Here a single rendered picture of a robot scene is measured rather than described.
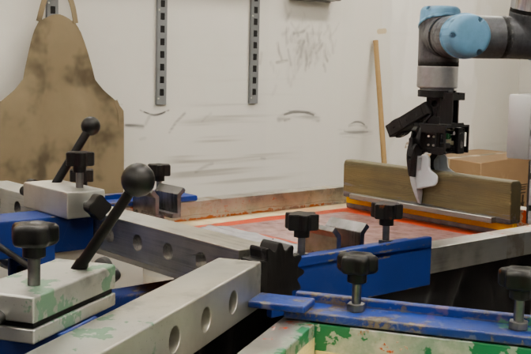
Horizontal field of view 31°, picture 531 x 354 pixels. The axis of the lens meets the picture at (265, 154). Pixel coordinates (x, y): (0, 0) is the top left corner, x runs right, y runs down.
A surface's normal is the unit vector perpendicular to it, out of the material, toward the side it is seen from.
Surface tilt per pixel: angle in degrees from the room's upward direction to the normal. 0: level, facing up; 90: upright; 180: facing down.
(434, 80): 90
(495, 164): 89
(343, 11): 90
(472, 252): 90
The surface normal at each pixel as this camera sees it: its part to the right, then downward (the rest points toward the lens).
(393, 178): -0.76, 0.06
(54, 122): 0.49, 0.08
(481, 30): 0.16, 0.10
